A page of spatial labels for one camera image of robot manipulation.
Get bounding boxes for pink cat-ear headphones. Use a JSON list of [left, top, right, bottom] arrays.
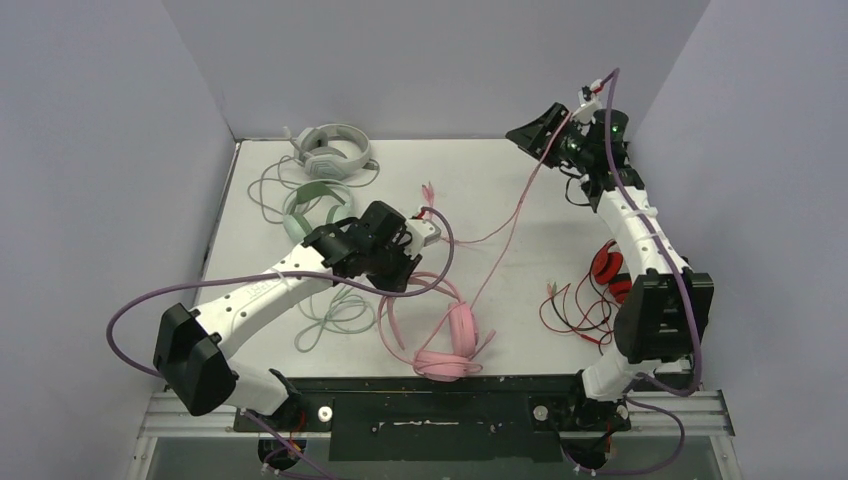
[[376, 112, 574, 383]]

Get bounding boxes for mint green headphones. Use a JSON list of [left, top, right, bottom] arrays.
[[282, 179, 400, 354]]

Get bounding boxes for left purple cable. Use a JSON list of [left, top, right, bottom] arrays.
[[106, 206, 456, 480]]

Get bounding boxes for white gaming headset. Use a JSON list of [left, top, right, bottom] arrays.
[[247, 123, 382, 227]]

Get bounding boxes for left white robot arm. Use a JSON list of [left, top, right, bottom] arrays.
[[153, 201, 441, 430]]

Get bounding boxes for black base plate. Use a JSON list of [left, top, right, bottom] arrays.
[[228, 375, 664, 468]]

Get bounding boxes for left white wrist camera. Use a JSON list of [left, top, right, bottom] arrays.
[[405, 218, 442, 256]]

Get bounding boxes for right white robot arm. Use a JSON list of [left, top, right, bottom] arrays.
[[505, 103, 714, 430]]

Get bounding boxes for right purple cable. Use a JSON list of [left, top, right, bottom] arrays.
[[563, 67, 704, 478]]

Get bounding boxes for red and black headphones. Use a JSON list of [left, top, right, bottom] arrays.
[[538, 240, 632, 353]]

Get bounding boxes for purple cable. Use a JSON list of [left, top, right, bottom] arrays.
[[106, 206, 456, 480], [563, 67, 704, 478]]

